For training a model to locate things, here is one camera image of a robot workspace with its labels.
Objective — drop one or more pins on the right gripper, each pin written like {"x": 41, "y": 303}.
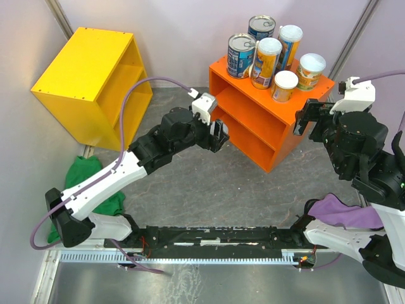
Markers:
{"x": 310, "y": 112}

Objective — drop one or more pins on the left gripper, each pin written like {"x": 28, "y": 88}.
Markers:
{"x": 211, "y": 142}

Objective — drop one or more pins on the white lid yellow can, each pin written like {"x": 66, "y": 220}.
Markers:
{"x": 283, "y": 86}

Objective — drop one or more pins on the orange shelf cabinet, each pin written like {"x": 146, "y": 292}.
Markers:
{"x": 259, "y": 126}

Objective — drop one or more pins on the orange label can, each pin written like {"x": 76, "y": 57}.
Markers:
{"x": 309, "y": 71}

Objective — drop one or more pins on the tall blue red can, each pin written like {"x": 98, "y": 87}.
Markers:
{"x": 265, "y": 61}

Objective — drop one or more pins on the tall orange blue can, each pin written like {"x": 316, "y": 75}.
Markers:
{"x": 290, "y": 37}

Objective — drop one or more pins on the dark blue can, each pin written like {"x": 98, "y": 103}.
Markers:
{"x": 241, "y": 48}

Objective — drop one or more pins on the blue can pull tab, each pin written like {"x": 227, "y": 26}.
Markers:
{"x": 261, "y": 26}

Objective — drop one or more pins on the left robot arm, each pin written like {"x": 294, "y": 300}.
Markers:
{"x": 175, "y": 133}

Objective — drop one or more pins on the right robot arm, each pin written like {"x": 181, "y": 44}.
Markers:
{"x": 354, "y": 142}

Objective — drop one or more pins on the purple cloth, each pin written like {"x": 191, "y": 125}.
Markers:
{"x": 332, "y": 211}

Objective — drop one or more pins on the yellow shelf cabinet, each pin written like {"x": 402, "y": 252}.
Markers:
{"x": 86, "y": 88}

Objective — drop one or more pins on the green cloth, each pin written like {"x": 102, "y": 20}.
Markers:
{"x": 72, "y": 210}

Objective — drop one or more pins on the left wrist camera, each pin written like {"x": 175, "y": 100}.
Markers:
{"x": 203, "y": 104}

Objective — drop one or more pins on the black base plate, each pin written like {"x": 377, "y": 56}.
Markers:
{"x": 215, "y": 242}

